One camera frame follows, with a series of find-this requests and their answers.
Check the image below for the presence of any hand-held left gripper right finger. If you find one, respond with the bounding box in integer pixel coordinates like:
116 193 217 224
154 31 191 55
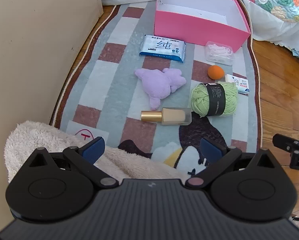
186 137 281 190

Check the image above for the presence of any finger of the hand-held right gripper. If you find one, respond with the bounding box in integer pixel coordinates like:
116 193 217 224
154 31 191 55
273 133 299 153

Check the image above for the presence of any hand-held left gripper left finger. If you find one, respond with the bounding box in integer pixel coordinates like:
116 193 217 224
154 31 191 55
22 137 119 190

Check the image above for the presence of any foundation bottle with gold cap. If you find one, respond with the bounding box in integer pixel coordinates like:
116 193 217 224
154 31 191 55
140 107 192 126

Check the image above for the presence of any green yarn ball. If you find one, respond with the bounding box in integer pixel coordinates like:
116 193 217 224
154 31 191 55
191 82 238 118

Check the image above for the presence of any white tissue packet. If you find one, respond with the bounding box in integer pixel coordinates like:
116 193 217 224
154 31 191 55
224 74 250 95

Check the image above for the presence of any orange makeup sponge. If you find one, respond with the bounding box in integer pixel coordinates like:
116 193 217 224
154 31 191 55
208 65 225 81

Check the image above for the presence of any purple plush toy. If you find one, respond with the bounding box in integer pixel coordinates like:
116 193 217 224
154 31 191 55
134 68 186 110

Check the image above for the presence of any clear floss pick box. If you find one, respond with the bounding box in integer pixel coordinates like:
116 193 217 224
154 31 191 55
205 41 235 66

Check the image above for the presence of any blue white wet wipes packet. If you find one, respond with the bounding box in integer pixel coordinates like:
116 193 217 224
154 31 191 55
139 34 187 63

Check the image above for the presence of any pink cardboard box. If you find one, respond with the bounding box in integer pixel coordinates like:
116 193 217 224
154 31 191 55
153 0 251 53

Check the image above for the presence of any cream fluffy blanket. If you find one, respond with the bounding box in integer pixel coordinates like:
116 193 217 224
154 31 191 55
4 120 187 183

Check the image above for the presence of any checkered cartoon rug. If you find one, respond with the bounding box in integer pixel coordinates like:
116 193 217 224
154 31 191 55
50 0 262 178

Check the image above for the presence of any beige wooden board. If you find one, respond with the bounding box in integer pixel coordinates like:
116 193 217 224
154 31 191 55
0 0 104 230

